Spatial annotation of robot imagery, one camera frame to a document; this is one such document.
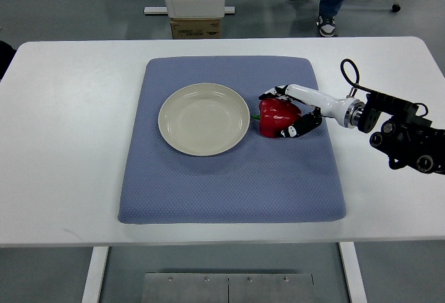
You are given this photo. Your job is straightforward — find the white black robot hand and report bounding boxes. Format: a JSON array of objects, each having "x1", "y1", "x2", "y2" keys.
[{"x1": 259, "y1": 84, "x2": 365, "y2": 138}]

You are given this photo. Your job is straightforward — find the red bell pepper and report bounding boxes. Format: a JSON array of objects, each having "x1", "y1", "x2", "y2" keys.
[{"x1": 251, "y1": 98, "x2": 302, "y2": 138}]

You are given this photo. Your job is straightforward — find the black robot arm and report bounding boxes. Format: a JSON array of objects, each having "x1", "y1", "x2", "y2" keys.
[{"x1": 340, "y1": 58, "x2": 444, "y2": 174}]

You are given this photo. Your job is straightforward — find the cream round plate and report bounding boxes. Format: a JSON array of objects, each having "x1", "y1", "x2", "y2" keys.
[{"x1": 158, "y1": 83, "x2": 250, "y2": 156}]

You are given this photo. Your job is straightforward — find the metal floor plate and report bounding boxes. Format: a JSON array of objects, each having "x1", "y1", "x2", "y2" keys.
[{"x1": 141, "y1": 273, "x2": 316, "y2": 302}]

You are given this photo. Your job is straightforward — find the blue textured mat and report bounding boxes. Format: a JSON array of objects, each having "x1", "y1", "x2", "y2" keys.
[{"x1": 118, "y1": 56, "x2": 346, "y2": 224}]

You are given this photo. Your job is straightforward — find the white table leg right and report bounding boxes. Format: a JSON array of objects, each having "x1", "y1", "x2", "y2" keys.
[{"x1": 339, "y1": 242, "x2": 368, "y2": 303}]

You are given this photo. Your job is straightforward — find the white table leg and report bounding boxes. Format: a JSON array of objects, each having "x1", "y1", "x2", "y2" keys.
[
  {"x1": 339, "y1": 242, "x2": 368, "y2": 303},
  {"x1": 81, "y1": 247, "x2": 109, "y2": 303}
]

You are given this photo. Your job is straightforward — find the cardboard box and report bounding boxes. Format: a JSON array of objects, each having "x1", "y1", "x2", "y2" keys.
[{"x1": 170, "y1": 18, "x2": 222, "y2": 40}]

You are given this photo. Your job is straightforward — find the white table leg left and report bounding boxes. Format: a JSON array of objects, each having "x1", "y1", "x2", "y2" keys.
[{"x1": 81, "y1": 247, "x2": 109, "y2": 303}]

